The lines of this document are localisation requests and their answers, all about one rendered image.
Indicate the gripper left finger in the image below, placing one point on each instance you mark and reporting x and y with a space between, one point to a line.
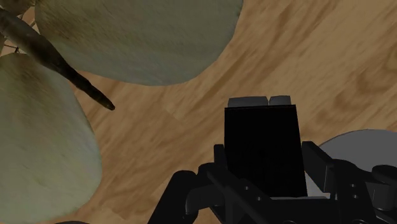
248 149

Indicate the grey round plate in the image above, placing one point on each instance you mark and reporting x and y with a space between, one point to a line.
363 149

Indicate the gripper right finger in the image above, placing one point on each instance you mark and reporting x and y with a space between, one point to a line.
283 149

